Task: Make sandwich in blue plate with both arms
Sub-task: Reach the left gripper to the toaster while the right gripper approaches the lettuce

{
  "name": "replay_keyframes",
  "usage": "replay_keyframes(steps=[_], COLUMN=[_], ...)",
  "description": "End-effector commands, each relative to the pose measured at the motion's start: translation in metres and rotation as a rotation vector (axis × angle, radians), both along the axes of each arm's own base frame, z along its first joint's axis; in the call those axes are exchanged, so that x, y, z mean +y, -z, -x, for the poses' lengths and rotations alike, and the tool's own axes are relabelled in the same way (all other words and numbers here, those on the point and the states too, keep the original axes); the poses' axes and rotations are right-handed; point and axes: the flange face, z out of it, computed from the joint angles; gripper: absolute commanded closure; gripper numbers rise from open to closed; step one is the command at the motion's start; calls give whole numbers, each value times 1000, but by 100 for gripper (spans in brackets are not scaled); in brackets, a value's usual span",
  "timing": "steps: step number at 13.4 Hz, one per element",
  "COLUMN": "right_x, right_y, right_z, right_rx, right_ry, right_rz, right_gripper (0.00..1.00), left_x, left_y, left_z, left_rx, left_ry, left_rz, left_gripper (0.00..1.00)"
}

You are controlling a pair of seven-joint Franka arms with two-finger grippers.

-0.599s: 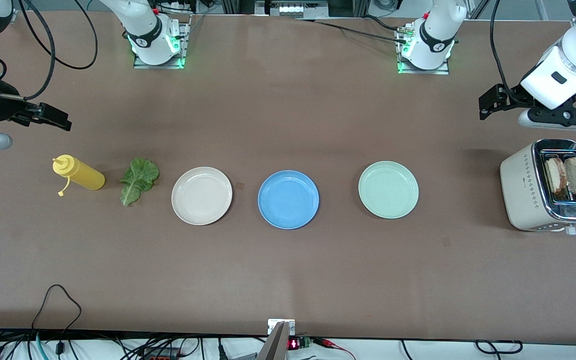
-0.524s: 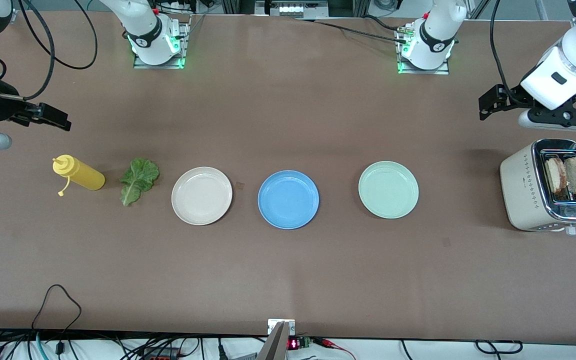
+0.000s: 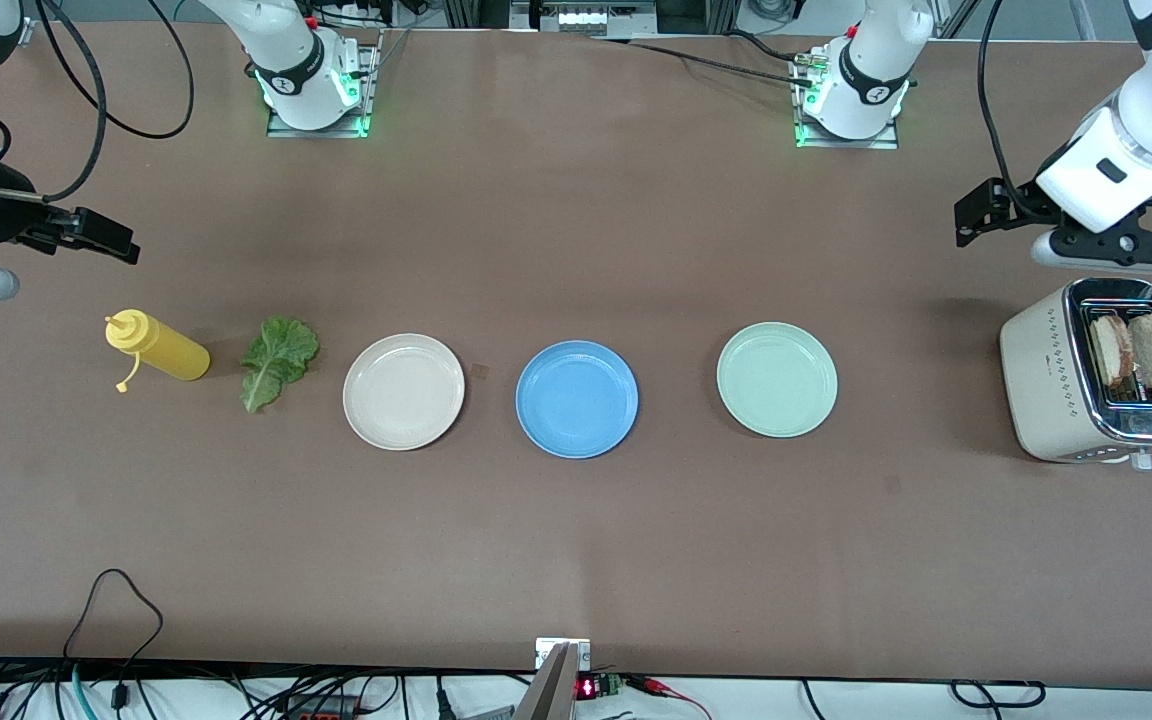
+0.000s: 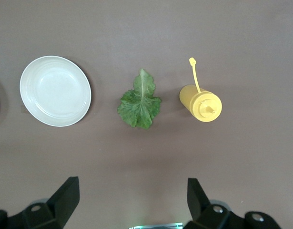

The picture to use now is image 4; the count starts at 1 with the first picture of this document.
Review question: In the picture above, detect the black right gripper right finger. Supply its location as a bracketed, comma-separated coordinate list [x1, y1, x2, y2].
[184, 177, 282, 229]

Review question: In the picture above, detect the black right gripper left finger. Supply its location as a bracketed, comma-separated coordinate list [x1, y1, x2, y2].
[0, 176, 80, 229]

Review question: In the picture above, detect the yellow squeeze bottle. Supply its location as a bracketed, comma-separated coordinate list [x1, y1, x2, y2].
[179, 57, 222, 124]

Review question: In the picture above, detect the green lettuce leaf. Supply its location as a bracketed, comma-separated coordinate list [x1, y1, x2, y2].
[117, 68, 162, 131]

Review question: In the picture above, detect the beige round plate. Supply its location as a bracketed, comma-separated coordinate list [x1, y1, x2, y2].
[19, 55, 92, 127]

